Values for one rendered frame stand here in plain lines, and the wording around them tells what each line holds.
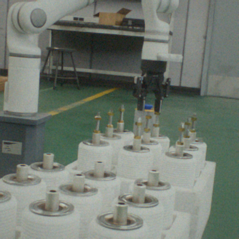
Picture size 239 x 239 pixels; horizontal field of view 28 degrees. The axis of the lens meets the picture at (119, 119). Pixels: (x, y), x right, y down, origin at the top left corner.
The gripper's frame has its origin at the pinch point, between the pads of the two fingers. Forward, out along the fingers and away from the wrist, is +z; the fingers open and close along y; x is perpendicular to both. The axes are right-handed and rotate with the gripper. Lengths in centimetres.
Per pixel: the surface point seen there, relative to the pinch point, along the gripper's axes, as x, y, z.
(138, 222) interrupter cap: 47, 49, 10
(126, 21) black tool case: -328, -286, -47
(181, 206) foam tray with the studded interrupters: 23.0, 8.7, 21.7
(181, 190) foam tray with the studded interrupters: 22.4, 8.8, 17.5
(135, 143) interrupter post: 6.7, 11.0, 8.6
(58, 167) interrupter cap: 14.4, 41.4, 10.1
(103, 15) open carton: -361, -277, -52
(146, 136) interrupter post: 0.6, 0.7, 8.3
